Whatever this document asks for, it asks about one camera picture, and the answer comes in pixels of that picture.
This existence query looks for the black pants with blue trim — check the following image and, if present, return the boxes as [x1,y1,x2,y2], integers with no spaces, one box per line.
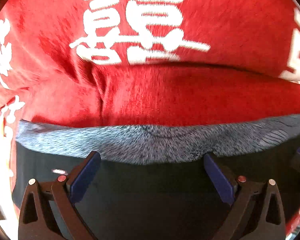
[12,114,300,239]

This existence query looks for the red sofa with white characters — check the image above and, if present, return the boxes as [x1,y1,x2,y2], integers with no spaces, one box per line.
[0,0,300,239]

